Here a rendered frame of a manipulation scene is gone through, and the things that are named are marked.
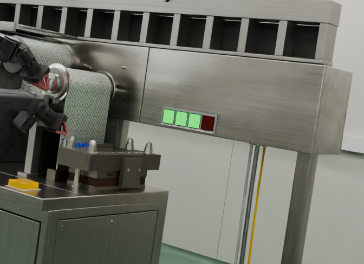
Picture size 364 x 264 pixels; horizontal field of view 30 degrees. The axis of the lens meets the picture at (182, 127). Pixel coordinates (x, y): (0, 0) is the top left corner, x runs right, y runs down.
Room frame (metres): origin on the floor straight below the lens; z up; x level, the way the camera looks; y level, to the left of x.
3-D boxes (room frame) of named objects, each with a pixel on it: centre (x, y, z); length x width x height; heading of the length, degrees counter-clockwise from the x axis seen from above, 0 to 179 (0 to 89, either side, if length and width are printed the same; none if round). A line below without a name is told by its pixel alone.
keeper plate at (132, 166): (2.48, 0.16, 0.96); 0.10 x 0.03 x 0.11; 145
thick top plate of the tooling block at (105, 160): (2.53, 0.25, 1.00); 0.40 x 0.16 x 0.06; 145
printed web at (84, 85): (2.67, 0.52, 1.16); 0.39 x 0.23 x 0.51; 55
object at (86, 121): (2.56, 0.36, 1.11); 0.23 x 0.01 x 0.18; 145
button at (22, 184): (2.21, 0.49, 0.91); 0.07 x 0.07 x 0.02; 55
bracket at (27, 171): (2.48, 0.54, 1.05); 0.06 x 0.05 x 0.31; 145
